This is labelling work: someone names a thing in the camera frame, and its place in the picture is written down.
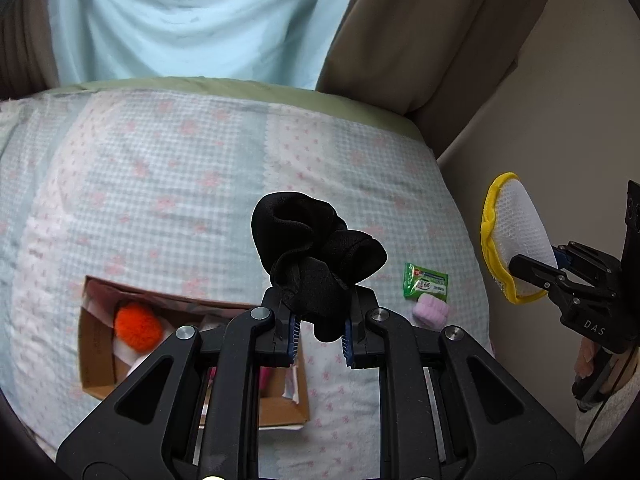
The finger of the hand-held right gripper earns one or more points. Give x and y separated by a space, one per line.
590 260
535 272

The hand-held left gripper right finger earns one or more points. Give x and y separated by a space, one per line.
348 345

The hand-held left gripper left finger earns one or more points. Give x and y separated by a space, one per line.
295 340

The yellow rimmed mesh pouch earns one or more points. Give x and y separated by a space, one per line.
520 230

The black sock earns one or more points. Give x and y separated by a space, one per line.
310 260

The orange pom-pom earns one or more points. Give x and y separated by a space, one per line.
137 325

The cardboard box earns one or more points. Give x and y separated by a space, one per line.
100 360

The person's right forearm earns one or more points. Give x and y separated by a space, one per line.
617 420

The person's right hand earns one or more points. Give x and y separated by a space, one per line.
585 357

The pale pink towel roll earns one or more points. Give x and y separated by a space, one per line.
430 311

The green packet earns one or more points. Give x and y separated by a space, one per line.
425 282

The floral checked blanket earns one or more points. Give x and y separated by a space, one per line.
150 185

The green bed sheet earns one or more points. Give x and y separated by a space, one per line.
350 105

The brown curtain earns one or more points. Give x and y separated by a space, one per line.
450 35
25 60

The light blue hanging sheet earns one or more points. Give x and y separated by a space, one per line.
200 25

